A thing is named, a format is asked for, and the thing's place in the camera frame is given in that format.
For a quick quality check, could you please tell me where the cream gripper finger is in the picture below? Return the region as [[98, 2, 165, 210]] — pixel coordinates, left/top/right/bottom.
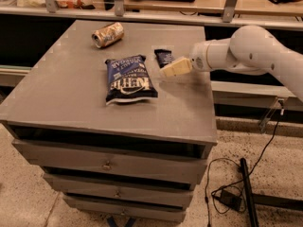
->
[[160, 57, 192, 78]]

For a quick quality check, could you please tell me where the dark blue rxbar wrapper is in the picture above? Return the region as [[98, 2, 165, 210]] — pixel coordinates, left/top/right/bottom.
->
[[154, 49, 174, 68]]

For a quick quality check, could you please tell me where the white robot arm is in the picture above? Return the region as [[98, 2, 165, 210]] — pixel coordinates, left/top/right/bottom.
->
[[160, 26, 303, 101]]

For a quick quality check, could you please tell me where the blue kettle chips bag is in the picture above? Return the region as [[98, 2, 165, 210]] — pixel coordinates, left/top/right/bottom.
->
[[105, 55, 158, 105]]

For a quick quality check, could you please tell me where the grey drawer cabinet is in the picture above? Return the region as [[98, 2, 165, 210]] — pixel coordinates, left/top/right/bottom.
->
[[0, 19, 219, 224]]

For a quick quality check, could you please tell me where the crushed gold soda can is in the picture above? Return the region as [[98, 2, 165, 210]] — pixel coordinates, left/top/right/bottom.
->
[[92, 22, 124, 48]]

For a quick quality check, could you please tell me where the top grey drawer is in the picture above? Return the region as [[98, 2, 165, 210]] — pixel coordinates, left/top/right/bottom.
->
[[12, 139, 206, 184]]

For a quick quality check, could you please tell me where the grey drawer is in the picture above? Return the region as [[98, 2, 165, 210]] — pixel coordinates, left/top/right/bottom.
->
[[63, 195, 186, 222], [12, 139, 206, 184], [44, 173, 193, 209]]

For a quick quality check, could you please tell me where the middle grey drawer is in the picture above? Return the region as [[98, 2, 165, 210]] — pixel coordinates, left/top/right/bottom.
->
[[44, 173, 193, 209]]

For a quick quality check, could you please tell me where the black power adapter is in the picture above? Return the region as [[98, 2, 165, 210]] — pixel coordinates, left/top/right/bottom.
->
[[220, 190, 241, 211]]

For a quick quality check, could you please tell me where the black metal floor bar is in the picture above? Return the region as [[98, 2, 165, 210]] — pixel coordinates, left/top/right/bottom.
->
[[241, 158, 258, 227]]

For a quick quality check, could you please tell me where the bottom grey drawer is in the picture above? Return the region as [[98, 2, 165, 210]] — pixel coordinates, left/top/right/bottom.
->
[[63, 195, 186, 222]]

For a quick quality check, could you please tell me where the right metal rail bracket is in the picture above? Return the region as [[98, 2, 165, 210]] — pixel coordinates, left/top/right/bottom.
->
[[222, 0, 238, 23]]

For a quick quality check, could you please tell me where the middle metal rail bracket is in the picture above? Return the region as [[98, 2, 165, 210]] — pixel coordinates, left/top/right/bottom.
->
[[112, 0, 126, 17]]

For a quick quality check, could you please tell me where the black power cable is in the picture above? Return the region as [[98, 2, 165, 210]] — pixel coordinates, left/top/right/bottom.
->
[[204, 99, 285, 227]]

